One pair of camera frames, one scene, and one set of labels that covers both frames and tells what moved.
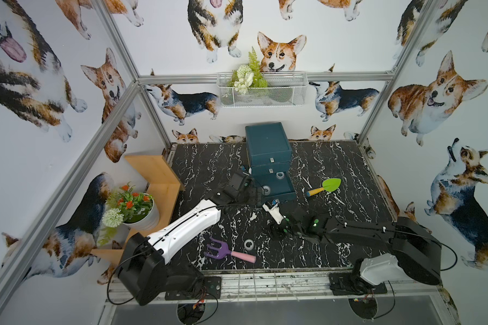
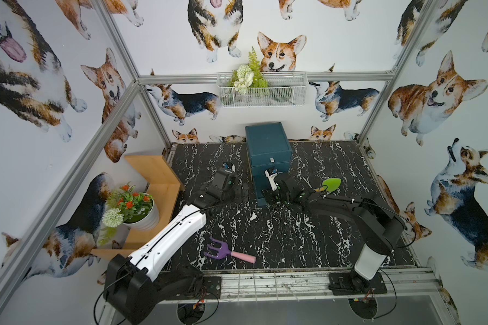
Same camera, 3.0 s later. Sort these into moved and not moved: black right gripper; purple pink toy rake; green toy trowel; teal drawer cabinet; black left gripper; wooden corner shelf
Moved: black right gripper; black left gripper
Not moved: teal drawer cabinet; green toy trowel; wooden corner shelf; purple pink toy rake
